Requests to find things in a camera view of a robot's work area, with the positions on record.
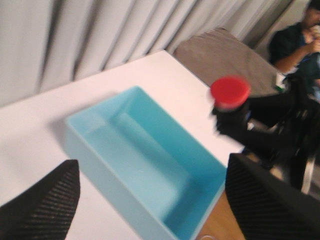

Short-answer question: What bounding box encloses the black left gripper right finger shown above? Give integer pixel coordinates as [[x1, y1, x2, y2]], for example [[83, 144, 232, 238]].
[[225, 153, 320, 240]]

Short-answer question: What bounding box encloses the red button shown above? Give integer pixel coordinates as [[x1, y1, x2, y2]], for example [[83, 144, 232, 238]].
[[209, 75, 252, 137]]

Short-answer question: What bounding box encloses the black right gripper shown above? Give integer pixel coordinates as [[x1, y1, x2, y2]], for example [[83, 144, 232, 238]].
[[234, 74, 320, 190]]

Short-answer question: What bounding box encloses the seated person dark shirt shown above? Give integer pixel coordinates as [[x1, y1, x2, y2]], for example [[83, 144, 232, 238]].
[[268, 0, 320, 101]]

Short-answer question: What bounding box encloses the white pleated curtain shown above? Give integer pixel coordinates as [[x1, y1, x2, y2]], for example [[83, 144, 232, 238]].
[[0, 0, 307, 106]]

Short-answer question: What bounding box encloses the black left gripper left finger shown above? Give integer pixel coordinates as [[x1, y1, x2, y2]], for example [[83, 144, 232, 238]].
[[0, 159, 81, 240]]

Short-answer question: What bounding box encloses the light blue plastic box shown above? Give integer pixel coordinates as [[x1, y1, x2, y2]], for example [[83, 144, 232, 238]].
[[64, 86, 226, 240]]

